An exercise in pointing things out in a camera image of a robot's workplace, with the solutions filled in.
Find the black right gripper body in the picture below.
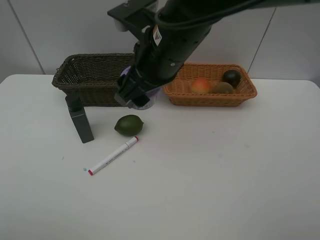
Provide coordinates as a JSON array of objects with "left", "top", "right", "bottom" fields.
[{"left": 117, "top": 25, "right": 212, "bottom": 100}]

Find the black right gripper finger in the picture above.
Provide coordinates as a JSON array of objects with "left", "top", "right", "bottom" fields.
[
  {"left": 114, "top": 85, "right": 136, "bottom": 109},
  {"left": 132, "top": 94, "right": 150, "bottom": 107}
]

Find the purple lidded round container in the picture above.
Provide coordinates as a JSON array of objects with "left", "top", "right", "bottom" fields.
[{"left": 120, "top": 66, "right": 160, "bottom": 110}]

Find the red orange peach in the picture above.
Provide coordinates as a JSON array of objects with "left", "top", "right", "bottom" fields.
[{"left": 191, "top": 77, "right": 212, "bottom": 94}]

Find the brown kiwi fruit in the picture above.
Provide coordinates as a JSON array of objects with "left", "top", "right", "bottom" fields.
[{"left": 211, "top": 82, "right": 234, "bottom": 94}]

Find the dark green avocado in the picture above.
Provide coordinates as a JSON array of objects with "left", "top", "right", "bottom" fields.
[{"left": 222, "top": 69, "right": 242, "bottom": 89}]

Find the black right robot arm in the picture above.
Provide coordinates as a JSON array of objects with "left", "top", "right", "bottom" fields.
[{"left": 108, "top": 0, "right": 303, "bottom": 108}]

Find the green lime fruit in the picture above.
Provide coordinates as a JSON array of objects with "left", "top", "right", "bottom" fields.
[{"left": 114, "top": 114, "right": 144, "bottom": 137}]

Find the orange wicker basket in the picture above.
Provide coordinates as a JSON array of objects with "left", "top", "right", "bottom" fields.
[{"left": 163, "top": 63, "right": 258, "bottom": 107}]

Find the dark brown wicker basket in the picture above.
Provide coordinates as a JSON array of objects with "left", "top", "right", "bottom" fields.
[{"left": 52, "top": 53, "right": 134, "bottom": 107}]

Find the dark green square bottle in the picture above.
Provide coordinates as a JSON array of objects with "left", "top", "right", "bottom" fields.
[{"left": 65, "top": 93, "right": 94, "bottom": 144}]

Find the white marker with red caps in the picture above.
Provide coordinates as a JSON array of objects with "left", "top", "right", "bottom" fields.
[{"left": 88, "top": 136, "right": 139, "bottom": 176}]

